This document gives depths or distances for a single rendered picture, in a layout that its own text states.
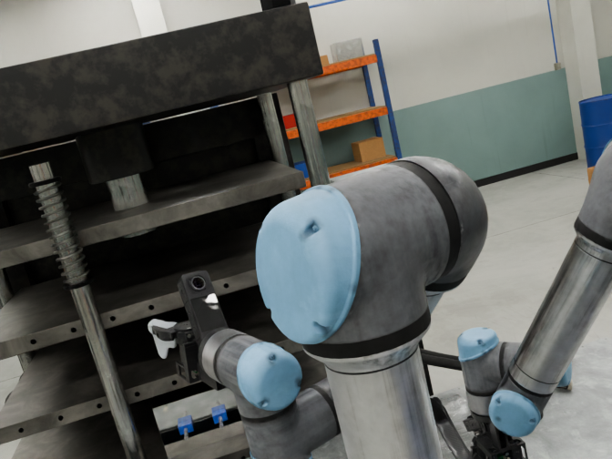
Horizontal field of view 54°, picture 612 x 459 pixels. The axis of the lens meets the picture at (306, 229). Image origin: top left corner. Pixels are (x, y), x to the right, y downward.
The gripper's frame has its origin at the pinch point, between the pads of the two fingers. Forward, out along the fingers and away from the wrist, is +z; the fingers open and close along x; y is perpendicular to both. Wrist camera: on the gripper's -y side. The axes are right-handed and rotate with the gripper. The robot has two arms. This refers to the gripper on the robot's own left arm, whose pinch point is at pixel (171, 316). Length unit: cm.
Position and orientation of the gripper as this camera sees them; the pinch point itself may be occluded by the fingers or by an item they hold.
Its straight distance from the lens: 106.4
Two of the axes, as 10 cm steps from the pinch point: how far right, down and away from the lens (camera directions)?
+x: 8.3, -1.8, 5.3
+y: 1.2, 9.8, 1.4
